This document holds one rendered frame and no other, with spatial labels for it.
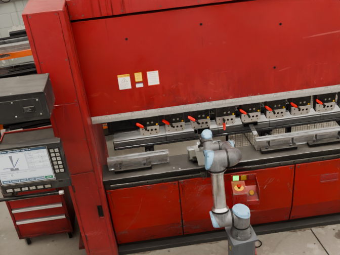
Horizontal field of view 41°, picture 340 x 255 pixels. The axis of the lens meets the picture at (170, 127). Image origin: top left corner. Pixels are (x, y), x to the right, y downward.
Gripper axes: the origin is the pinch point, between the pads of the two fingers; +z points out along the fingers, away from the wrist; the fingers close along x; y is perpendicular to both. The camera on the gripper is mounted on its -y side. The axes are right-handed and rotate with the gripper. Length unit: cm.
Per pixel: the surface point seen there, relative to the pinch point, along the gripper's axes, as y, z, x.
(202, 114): 21.8, -19.6, -1.1
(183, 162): -6.9, 11.5, 16.8
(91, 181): -16, -7, 90
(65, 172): -18, -62, 99
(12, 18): 307, 267, 226
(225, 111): 21.8, -19.7, -18.9
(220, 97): 30.4, -29.3, -15.8
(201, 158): -9.1, -6.9, 4.3
